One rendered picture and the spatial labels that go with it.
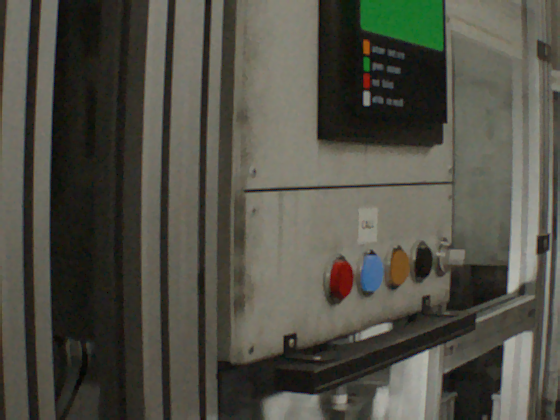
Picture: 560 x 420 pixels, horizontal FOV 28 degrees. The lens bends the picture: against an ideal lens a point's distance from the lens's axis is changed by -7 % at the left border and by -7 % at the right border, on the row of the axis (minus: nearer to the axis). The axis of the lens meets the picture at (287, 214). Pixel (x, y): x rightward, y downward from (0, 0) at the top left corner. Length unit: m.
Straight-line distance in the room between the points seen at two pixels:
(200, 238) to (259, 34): 0.15
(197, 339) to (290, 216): 0.14
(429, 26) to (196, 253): 0.39
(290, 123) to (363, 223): 0.15
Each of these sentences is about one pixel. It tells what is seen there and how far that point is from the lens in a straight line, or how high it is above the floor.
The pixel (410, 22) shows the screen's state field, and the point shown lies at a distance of 1.03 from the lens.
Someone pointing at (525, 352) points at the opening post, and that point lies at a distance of 1.60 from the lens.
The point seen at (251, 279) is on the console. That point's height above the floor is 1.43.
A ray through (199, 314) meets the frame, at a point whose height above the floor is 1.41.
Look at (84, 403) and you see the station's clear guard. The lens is 0.73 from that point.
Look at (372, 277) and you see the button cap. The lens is 0.99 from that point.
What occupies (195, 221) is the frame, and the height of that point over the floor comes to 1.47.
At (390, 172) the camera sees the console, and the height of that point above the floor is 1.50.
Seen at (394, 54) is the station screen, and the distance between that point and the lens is 1.00.
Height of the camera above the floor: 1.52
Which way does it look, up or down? 3 degrees down
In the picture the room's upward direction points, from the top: 1 degrees clockwise
